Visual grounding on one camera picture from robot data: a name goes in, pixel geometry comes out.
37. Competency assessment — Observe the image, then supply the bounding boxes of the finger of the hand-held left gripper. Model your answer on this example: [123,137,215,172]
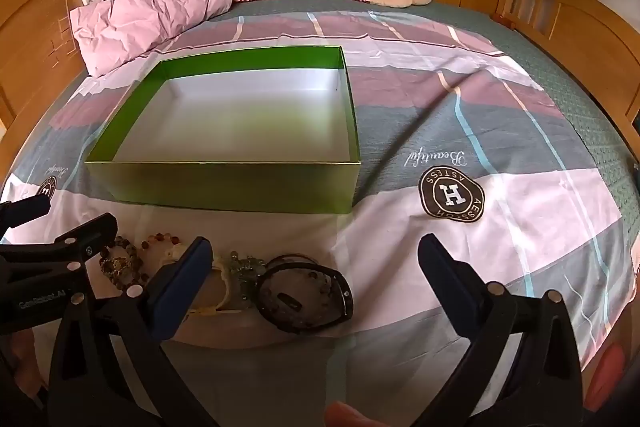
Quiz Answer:
[0,213,118,279]
[0,194,52,234]

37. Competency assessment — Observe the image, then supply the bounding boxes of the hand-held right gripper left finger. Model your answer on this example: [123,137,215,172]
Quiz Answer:
[47,236,216,427]

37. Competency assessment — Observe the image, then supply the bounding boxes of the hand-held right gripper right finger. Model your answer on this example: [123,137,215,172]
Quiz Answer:
[417,233,586,427]

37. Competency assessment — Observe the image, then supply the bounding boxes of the brown beaded bracelet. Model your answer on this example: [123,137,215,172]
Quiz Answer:
[99,236,151,292]

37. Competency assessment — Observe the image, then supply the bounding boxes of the orange beaded bracelet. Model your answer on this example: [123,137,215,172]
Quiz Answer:
[137,232,188,265]

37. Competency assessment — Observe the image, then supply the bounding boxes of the black wristwatch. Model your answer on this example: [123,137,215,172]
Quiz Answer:
[257,263,355,334]

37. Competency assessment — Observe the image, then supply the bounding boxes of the green cardboard box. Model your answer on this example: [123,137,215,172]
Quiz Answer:
[84,46,362,214]

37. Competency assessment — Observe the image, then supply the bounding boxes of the silver bangle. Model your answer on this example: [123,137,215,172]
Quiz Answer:
[270,253,321,269]

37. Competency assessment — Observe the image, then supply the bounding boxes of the person's knee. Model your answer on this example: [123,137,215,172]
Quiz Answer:
[324,401,386,427]

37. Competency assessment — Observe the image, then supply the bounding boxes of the patchwork printed blanket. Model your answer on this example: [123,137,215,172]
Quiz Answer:
[0,9,640,427]

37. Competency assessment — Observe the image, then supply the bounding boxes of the pink pillow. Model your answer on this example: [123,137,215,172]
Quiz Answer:
[69,0,234,78]

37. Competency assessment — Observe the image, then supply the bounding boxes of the teal bed cover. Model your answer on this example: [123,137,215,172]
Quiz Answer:
[215,0,640,228]

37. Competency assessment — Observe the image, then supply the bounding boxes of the wooden footboard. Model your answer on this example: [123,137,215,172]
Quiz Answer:
[492,0,640,128]

